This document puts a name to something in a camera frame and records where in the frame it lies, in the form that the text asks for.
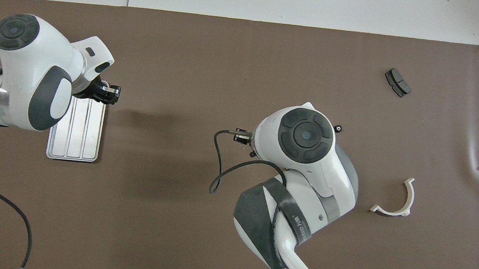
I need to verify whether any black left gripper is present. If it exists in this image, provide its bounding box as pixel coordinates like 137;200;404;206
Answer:
73;75;122;106

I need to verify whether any silver metal tray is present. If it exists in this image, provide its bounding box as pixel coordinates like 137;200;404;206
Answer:
45;94;107;165

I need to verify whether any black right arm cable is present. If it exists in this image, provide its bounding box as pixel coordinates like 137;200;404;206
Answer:
208;127;292;200

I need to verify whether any brown table mat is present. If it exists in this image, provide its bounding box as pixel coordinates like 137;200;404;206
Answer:
0;0;479;269

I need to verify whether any white curved plastic bracket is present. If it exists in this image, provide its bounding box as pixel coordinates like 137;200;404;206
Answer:
369;174;416;218

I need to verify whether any dark grey brake pad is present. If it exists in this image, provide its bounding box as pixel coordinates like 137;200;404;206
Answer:
383;67;414;99

